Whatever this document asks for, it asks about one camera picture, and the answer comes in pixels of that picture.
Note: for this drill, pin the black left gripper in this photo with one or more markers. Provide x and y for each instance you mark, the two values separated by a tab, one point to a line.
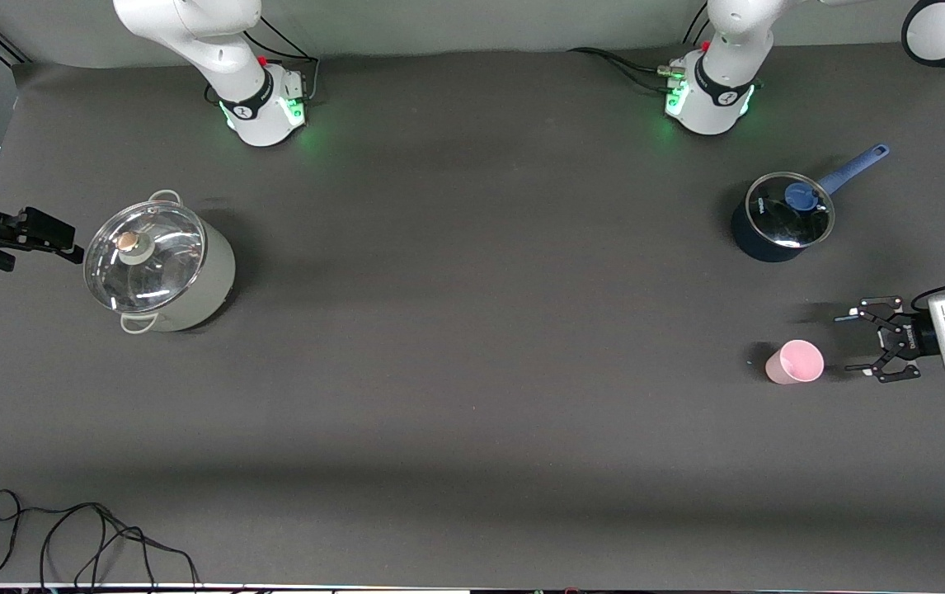
919	334

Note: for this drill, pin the pink plastic cup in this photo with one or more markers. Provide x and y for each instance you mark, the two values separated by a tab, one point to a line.
794	363

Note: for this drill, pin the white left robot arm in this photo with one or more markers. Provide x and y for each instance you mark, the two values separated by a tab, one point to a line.
720	91

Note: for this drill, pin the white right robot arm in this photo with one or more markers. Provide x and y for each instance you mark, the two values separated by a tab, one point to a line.
217	49

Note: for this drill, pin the glass lid with brass knob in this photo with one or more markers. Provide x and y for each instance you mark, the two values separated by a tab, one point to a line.
159	264

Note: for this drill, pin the pale grey stockpot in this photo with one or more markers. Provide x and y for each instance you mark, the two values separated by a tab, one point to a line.
209	280

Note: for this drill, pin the dark blue saucepan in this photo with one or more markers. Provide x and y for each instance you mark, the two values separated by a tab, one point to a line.
757	247

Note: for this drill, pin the glass lid with blue knob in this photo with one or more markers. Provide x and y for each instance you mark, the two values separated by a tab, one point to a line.
778	223

